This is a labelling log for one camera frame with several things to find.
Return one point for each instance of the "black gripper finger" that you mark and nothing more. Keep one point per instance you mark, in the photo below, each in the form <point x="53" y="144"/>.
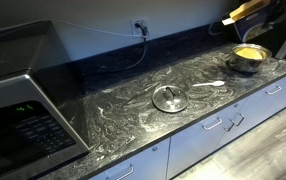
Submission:
<point x="274" y="15"/>

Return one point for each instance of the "blue pasta box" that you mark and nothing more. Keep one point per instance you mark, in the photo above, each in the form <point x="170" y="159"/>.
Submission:
<point x="249" y="28"/>

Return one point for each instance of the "round glass pot lid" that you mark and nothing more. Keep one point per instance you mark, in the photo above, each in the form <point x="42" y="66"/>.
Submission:
<point x="170" y="99"/>

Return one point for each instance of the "stainless steel pot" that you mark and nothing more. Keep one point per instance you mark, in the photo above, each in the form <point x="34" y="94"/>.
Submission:
<point x="248" y="65"/>

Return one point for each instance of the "white plastic spoon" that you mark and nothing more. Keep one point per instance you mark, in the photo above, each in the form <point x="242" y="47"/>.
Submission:
<point x="213" y="83"/>

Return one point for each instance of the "blue cabinet front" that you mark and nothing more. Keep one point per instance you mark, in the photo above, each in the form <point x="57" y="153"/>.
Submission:
<point x="266" y="103"/>
<point x="143" y="163"/>
<point x="189" y="146"/>

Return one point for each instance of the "round silver cabinet lock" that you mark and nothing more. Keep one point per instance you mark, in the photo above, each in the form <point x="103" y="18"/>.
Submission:
<point x="236" y="104"/>
<point x="155" y="148"/>

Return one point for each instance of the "black steel microwave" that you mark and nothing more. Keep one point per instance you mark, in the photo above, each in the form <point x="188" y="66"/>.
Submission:
<point x="33" y="133"/>

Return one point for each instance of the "white wall outlet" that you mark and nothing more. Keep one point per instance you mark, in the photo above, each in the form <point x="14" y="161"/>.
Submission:
<point x="136" y="28"/>

